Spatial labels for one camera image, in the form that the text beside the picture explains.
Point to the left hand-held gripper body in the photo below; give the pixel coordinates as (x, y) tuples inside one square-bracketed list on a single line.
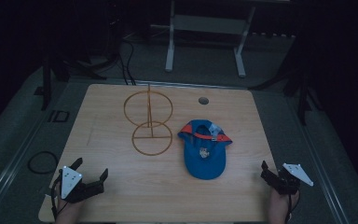
[(74, 189)]

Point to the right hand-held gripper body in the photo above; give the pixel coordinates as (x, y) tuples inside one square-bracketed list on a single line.
[(287, 182)]

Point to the person's left hand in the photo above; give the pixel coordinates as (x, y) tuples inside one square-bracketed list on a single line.
[(69, 212)]

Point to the person's right hand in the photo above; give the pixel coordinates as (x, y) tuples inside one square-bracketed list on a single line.
[(279, 207)]

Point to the blue baseball cap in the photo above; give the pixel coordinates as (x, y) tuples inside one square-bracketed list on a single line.
[(205, 149)]

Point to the black tripod stand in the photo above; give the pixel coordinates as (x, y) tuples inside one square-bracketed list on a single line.
[(301, 93)]

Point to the black metal stand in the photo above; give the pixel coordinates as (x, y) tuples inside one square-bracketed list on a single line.
[(46, 84)]

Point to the round table grommet hole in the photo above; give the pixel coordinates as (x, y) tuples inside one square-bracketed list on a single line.
[(203, 100)]

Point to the white metal table frame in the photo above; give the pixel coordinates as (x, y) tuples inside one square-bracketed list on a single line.
[(240, 46)]

